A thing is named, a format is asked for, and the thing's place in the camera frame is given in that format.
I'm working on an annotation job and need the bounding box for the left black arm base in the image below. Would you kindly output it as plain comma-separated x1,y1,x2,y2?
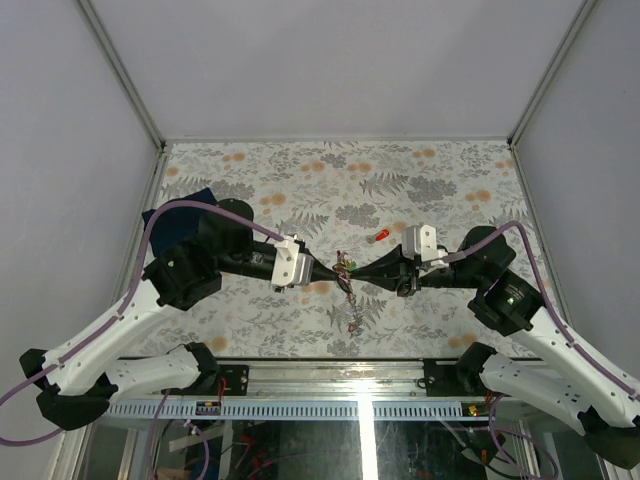
197,364,250,398

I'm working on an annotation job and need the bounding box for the red handled metal keyring holder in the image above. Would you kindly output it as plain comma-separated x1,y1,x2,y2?
332,250,363,337

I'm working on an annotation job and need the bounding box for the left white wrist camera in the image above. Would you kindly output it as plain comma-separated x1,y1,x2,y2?
270,233,315,289

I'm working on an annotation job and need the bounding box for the aluminium front rail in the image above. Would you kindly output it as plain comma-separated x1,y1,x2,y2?
74,357,613,401

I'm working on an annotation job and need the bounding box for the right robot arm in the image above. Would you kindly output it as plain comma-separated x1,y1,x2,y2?
351,225,639,470

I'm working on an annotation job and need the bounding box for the right aluminium corner post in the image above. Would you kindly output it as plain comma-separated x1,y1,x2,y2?
506,0,602,147

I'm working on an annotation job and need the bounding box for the left aluminium corner post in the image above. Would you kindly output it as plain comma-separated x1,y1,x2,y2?
73,0,167,151

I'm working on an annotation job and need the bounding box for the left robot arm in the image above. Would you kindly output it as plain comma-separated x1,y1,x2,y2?
20,198,337,431

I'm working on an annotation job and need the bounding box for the far red key tag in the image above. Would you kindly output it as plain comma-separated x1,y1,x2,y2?
366,229,390,244

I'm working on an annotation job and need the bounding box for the slotted white cable duct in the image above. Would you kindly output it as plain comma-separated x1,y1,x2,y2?
106,399,465,421

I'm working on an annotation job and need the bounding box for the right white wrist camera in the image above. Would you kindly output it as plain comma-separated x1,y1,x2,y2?
401,224,448,268

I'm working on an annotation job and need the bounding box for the aluminium corner post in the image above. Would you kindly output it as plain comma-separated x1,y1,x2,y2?
73,0,167,151
506,0,602,147

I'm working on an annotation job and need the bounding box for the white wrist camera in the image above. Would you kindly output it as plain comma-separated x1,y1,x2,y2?
401,224,448,268
270,233,315,289

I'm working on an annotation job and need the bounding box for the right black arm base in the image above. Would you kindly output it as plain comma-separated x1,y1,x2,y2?
423,359,489,398

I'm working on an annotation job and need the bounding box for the dark blue folded cloth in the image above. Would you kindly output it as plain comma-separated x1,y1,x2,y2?
142,188,218,257

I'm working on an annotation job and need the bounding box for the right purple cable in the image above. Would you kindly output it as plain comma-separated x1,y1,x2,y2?
444,221,640,401

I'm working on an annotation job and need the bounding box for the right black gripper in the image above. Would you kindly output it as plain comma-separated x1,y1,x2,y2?
350,242,486,296

